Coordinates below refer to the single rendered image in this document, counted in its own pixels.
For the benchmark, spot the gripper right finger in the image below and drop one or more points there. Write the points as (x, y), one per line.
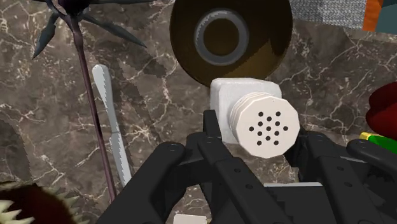
(347, 186)

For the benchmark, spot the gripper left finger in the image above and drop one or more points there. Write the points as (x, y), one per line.
(161, 186)

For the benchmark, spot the green and yellow stick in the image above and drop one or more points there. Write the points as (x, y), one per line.
(384, 141)

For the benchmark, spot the dark red rounded object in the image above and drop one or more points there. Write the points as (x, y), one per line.
(384, 114)

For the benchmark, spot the white salt shaker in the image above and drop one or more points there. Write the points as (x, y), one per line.
(266, 130)

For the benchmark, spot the silver knife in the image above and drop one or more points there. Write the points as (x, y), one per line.
(107, 93)

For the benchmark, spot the dark spiky carnivorous plant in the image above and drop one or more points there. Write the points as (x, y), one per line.
(81, 49)

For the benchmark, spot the orange and teal box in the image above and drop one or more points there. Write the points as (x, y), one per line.
(383, 15)

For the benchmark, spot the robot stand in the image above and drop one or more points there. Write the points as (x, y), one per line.
(328, 11)

